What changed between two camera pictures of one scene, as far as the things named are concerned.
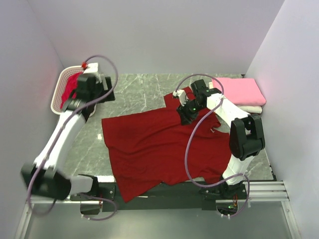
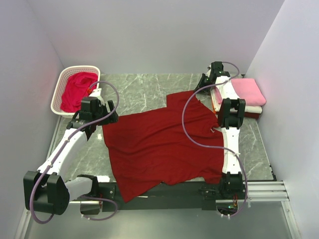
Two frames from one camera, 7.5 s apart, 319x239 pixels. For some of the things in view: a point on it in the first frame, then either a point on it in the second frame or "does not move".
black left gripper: [100, 85] → [112, 118]
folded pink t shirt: [240, 91] does not move
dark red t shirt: [146, 148] does not move
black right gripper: [185, 115] → [200, 85]
